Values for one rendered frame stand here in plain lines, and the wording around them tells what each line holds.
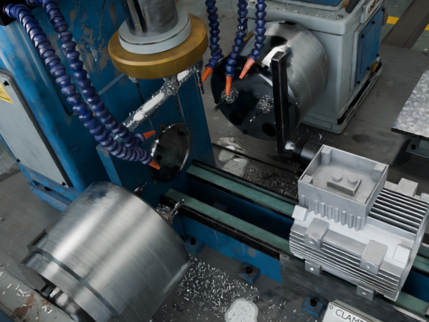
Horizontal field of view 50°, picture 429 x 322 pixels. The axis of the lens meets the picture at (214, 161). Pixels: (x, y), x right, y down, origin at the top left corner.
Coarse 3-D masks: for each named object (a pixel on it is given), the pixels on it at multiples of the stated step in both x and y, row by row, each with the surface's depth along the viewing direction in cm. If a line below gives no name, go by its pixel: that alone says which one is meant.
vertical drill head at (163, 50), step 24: (120, 0) 74; (144, 0) 72; (168, 0) 75; (144, 24) 75; (168, 24) 77; (192, 24) 82; (120, 48) 80; (144, 48) 76; (168, 48) 77; (192, 48) 77; (144, 72) 77; (168, 72) 77
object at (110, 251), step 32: (96, 192) 80; (128, 192) 79; (64, 224) 76; (96, 224) 75; (128, 224) 76; (160, 224) 78; (32, 256) 75; (64, 256) 71; (96, 256) 72; (128, 256) 74; (160, 256) 77; (64, 288) 70; (96, 288) 70; (128, 288) 73; (160, 288) 78; (96, 320) 70; (128, 320) 73
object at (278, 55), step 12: (276, 60) 85; (276, 72) 87; (276, 84) 90; (276, 96) 92; (288, 96) 94; (276, 108) 94; (288, 108) 96; (276, 120) 96; (288, 120) 98; (276, 132) 99; (288, 132) 100; (276, 144) 102; (288, 144) 101
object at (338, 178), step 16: (320, 160) 84; (336, 160) 83; (352, 160) 81; (368, 160) 79; (304, 176) 78; (320, 176) 81; (336, 176) 78; (352, 176) 78; (368, 176) 80; (384, 176) 77; (304, 192) 79; (320, 192) 76; (336, 192) 78; (352, 192) 77; (368, 192) 77; (320, 208) 79; (336, 208) 76; (352, 208) 74; (368, 208) 74; (352, 224) 77
